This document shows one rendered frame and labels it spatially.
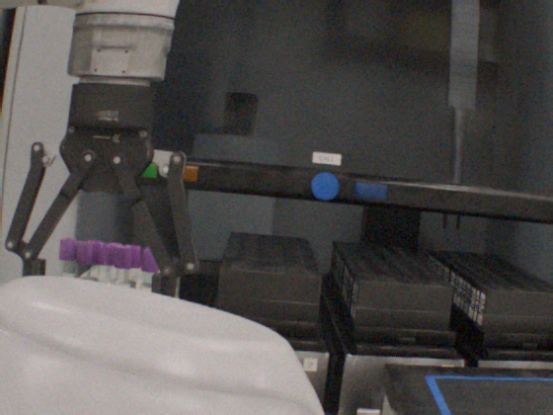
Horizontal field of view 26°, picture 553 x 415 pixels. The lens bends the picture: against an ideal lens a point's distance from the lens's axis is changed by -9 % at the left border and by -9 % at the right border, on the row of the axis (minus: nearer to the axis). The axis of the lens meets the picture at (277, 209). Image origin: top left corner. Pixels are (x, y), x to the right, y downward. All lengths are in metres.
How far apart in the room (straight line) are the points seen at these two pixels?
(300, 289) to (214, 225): 0.63
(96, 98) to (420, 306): 0.55
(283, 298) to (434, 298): 0.17
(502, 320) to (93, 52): 0.65
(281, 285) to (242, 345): 1.08
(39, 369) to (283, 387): 0.07
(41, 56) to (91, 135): 0.42
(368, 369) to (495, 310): 0.18
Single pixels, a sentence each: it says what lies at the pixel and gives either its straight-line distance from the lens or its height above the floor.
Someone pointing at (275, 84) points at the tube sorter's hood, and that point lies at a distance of 1.42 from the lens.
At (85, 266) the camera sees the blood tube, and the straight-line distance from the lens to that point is 1.14.
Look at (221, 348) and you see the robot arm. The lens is 0.34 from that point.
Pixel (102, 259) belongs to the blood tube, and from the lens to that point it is 1.14.
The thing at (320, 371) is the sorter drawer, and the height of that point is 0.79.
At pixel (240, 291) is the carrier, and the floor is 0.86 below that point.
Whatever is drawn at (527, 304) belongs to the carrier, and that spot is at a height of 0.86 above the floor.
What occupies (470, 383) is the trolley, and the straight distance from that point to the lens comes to 1.15.
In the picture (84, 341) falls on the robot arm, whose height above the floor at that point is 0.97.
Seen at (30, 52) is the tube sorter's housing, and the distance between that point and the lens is 1.46.
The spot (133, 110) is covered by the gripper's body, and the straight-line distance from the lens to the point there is 1.03.
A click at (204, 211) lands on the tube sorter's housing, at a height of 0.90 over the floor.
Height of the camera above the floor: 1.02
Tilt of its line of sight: 3 degrees down
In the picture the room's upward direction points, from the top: 5 degrees clockwise
